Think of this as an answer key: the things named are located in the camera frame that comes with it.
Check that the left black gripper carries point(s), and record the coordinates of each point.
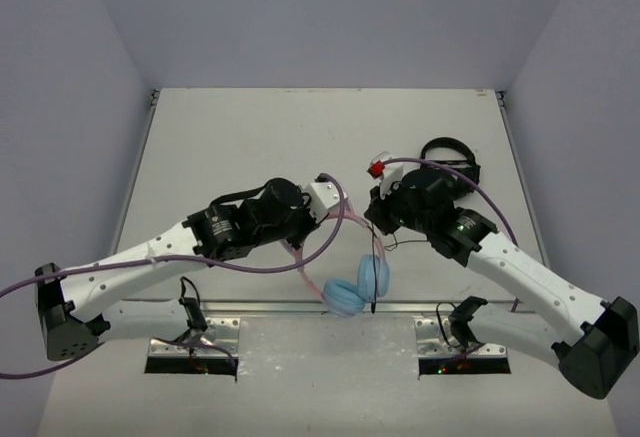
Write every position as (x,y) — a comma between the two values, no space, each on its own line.
(304,227)

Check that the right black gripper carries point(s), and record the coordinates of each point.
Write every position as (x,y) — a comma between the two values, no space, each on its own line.
(377,212)

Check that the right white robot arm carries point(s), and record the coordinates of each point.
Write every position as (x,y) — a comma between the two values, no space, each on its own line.
(590,340)

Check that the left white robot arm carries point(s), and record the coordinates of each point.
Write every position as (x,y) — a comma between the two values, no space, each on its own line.
(83,307)

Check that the black over-ear headphones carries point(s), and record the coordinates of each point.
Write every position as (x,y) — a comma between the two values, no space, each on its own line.
(465,163)

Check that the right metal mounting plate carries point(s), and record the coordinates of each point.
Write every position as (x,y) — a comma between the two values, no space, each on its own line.
(435,340)

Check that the metal mounting plate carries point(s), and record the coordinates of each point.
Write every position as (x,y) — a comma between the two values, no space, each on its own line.
(435,340)
(221,337)

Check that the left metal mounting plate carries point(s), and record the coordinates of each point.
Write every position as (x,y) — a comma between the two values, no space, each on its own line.
(221,337)

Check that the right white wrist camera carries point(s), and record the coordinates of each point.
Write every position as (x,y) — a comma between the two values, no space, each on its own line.
(387,172)

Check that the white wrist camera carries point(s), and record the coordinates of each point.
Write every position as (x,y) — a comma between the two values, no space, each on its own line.
(324,198)
(387,172)

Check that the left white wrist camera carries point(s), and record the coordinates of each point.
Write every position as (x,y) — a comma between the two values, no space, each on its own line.
(324,198)

